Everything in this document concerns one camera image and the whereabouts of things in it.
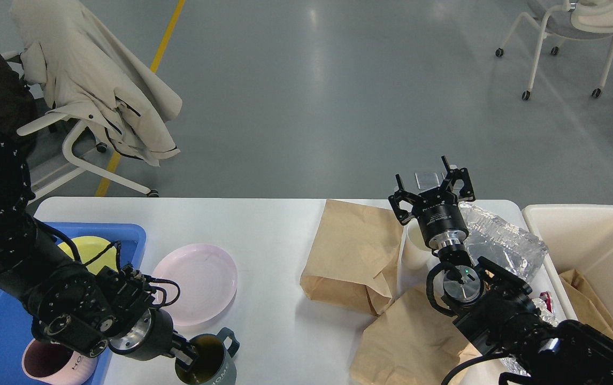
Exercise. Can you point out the clear floor plate left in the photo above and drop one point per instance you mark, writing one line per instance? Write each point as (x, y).
(427, 180)

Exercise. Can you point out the foil container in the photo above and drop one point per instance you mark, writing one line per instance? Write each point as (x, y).
(515, 249)
(545, 315)

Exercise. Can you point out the teal mug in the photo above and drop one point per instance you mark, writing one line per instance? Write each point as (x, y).
(214, 363)

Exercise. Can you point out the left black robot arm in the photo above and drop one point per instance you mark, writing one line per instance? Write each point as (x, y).
(115, 309)

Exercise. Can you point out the far white chair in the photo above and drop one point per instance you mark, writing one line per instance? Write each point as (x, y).
(569, 21)

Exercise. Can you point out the paper bag in bin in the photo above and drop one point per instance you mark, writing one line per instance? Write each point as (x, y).
(586, 304)

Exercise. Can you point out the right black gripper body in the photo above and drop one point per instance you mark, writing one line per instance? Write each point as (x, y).
(440, 220)

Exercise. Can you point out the beige plastic bin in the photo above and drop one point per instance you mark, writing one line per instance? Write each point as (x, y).
(580, 237)

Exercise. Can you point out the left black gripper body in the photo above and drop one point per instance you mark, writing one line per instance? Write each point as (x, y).
(152, 336)

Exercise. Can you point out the white paper cup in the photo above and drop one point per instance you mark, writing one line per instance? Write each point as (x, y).
(415, 253)

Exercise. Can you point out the upper foil container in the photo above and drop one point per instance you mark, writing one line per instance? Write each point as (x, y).
(515, 249)

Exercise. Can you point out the white office chair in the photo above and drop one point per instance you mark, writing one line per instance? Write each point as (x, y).
(71, 149)

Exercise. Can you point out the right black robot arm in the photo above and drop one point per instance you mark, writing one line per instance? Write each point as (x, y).
(491, 306)

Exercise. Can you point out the beige coat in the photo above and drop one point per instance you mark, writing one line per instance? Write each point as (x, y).
(87, 73)

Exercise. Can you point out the blue plastic tray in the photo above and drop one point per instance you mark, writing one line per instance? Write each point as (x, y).
(15, 322)

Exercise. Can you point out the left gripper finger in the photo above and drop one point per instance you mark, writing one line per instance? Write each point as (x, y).
(186, 355)
(182, 345)

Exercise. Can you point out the brown paper bag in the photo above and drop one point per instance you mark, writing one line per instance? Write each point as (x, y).
(411, 343)
(354, 257)

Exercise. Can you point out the pink plate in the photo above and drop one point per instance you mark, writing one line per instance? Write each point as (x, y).
(207, 277)

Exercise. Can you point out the yellow plate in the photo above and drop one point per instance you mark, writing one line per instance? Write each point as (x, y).
(97, 252)

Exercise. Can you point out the pink mug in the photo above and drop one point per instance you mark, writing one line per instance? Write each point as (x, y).
(56, 364)

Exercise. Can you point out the lower foil container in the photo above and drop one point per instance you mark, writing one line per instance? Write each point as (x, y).
(545, 315)

